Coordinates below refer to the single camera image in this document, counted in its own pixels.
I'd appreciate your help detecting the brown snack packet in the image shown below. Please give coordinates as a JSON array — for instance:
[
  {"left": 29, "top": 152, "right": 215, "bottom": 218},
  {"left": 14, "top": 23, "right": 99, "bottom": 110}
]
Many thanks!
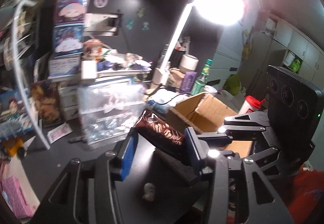
[{"left": 134, "top": 110, "right": 186, "bottom": 155}]

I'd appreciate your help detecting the white red cup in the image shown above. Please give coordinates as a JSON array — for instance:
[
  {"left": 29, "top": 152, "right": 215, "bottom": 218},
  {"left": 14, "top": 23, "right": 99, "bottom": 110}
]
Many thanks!
[{"left": 238, "top": 95, "right": 265, "bottom": 115}]

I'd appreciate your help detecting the brown cardboard box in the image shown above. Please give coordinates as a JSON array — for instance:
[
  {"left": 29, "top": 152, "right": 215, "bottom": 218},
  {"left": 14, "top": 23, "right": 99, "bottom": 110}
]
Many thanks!
[{"left": 165, "top": 92, "right": 254, "bottom": 159}]

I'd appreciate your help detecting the small white ghost figure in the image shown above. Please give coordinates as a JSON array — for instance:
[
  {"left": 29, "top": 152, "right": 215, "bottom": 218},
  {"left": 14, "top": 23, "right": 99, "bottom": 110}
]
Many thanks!
[{"left": 142, "top": 183, "right": 155, "bottom": 201}]

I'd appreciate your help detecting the clear plastic zip bag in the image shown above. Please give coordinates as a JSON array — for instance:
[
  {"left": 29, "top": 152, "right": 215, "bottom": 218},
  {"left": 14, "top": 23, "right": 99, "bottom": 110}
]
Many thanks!
[{"left": 77, "top": 79, "right": 146, "bottom": 149}]

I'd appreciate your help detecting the black marker pen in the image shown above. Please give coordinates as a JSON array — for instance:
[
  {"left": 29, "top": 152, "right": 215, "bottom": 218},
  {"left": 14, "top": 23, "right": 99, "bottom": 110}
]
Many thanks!
[{"left": 68, "top": 136, "right": 87, "bottom": 143}]

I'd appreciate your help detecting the green glass bottle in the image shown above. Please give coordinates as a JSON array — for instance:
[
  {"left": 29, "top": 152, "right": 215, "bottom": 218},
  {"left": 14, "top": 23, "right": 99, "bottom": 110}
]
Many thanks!
[{"left": 191, "top": 59, "right": 213, "bottom": 95}]

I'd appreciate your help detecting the purple small box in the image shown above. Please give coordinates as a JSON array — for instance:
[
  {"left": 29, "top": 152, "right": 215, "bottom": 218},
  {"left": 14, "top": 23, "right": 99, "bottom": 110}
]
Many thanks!
[{"left": 180, "top": 71, "right": 197, "bottom": 93}]

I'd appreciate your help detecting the pink white paper slip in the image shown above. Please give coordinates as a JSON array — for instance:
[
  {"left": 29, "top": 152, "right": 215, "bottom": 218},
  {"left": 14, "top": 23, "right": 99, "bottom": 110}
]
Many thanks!
[{"left": 47, "top": 123, "right": 72, "bottom": 144}]

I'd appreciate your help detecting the white cylinder container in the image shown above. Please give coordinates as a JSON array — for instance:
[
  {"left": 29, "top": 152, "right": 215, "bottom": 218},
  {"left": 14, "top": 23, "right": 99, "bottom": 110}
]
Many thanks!
[{"left": 179, "top": 54, "right": 199, "bottom": 74}]

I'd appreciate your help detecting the white drawer unit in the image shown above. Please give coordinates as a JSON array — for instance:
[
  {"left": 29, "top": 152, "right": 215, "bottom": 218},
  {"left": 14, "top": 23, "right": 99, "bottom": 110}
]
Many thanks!
[{"left": 58, "top": 82, "right": 79, "bottom": 121}]

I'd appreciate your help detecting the anime art card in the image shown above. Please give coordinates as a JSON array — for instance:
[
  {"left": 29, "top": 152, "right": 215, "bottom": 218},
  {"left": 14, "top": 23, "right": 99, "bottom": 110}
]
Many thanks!
[{"left": 30, "top": 80, "right": 62, "bottom": 126}]

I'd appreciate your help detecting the white blue medicine box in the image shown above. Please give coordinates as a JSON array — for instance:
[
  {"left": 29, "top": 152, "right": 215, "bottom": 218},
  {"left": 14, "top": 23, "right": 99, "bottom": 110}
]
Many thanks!
[{"left": 48, "top": 55, "right": 81, "bottom": 77}]

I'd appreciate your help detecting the yellow small box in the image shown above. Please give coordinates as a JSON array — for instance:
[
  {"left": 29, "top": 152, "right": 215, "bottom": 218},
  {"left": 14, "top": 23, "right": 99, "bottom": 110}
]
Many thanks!
[{"left": 1, "top": 137, "right": 24, "bottom": 157}]

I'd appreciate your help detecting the anime picture box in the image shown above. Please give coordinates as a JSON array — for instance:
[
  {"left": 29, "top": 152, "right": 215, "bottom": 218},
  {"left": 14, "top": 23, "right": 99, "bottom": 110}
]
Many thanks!
[{"left": 0, "top": 89, "right": 32, "bottom": 141}]

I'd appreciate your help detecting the pink patterned tissue box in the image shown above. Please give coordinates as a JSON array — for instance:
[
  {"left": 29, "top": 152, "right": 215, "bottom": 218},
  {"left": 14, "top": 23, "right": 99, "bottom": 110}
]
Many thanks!
[{"left": 1, "top": 176, "right": 34, "bottom": 219}]

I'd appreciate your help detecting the white desk lamp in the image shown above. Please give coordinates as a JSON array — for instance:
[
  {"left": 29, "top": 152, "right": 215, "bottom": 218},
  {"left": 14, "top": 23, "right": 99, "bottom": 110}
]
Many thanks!
[{"left": 151, "top": 0, "right": 245, "bottom": 88}]

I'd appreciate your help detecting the blue Cinnamoroll box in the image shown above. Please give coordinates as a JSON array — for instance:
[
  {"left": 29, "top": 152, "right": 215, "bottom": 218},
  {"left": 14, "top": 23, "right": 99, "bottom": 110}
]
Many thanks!
[{"left": 53, "top": 24, "right": 83, "bottom": 57}]

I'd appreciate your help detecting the pink My Melody box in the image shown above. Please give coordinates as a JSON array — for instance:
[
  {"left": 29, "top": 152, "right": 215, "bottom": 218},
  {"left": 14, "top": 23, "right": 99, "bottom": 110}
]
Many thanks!
[{"left": 54, "top": 0, "right": 90, "bottom": 25}]

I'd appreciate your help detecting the black power cable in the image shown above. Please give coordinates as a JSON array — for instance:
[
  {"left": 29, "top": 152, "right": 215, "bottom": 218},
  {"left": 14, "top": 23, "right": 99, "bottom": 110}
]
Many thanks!
[{"left": 118, "top": 10, "right": 188, "bottom": 107}]

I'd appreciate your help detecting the wall power outlet panel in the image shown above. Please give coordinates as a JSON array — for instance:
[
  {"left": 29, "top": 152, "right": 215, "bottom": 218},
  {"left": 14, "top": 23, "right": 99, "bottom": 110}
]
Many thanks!
[{"left": 83, "top": 13, "right": 123, "bottom": 37}]

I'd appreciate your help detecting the round anime wall badge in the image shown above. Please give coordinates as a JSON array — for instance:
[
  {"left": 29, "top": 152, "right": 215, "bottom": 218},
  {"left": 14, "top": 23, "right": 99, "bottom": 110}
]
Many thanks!
[{"left": 93, "top": 0, "right": 108, "bottom": 8}]

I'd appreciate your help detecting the white wire shelf rack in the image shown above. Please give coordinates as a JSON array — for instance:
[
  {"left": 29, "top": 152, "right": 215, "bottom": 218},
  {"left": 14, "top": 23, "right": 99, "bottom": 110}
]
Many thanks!
[{"left": 11, "top": 0, "right": 50, "bottom": 150}]

